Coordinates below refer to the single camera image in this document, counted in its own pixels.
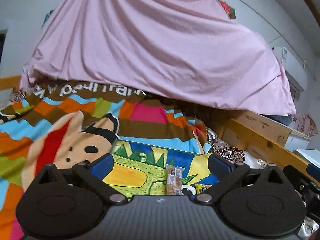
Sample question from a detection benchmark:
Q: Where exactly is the colourful dinosaur storage box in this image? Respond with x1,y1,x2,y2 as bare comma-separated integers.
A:
103,140,219,198

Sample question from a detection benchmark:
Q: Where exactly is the red floral wall item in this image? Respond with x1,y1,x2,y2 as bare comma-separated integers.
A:
217,0,236,20

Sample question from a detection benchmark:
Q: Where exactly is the wooden cabinet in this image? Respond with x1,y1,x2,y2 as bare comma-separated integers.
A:
232,111,311,152

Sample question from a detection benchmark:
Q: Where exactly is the yellow seaweed cracker packet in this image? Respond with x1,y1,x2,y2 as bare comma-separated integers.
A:
195,184,212,194

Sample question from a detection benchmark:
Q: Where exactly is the white floral patterned quilt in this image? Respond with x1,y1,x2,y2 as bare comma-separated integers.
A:
207,127,320,240

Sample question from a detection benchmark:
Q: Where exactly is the pink draped sheet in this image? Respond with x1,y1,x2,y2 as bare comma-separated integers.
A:
20,0,296,115

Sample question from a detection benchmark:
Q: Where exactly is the colourful cartoon bed blanket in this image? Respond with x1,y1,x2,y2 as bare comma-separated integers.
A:
1,82,216,239

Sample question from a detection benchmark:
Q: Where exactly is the small brown snack bar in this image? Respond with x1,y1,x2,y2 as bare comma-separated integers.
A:
166,164,184,196

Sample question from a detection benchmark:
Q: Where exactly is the white air conditioner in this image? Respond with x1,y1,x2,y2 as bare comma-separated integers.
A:
272,47,308,92

